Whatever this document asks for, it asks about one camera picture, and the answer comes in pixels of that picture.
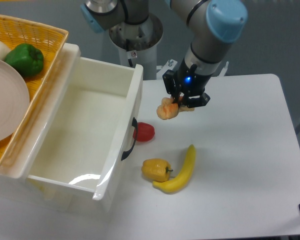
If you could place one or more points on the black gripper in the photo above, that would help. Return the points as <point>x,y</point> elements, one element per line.
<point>186,81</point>

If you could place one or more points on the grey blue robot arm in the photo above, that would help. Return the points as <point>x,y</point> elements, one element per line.
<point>216,25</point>

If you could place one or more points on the white upper drawer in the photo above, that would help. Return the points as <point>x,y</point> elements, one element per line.
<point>82,149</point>

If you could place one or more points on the black drawer handle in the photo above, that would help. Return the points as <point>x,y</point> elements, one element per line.
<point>132,139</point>

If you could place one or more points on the yellow bell pepper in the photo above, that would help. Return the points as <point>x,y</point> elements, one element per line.
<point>156,169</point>

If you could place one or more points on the white drawer cabinet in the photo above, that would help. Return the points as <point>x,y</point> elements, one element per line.
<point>14,182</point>

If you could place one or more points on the triangle toasted bread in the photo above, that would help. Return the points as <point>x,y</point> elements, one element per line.
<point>168,110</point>

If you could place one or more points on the red bell pepper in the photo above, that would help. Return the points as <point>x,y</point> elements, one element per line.
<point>144,133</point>

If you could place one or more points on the yellow banana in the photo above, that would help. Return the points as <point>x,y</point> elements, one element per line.
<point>181,180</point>

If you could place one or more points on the green bell pepper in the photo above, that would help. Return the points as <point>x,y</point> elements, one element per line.
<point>26,59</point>

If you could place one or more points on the yellow woven basket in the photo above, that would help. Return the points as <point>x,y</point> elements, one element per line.
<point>50,40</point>

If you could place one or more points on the pink round plate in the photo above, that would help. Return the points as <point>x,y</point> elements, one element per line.
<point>14,100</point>

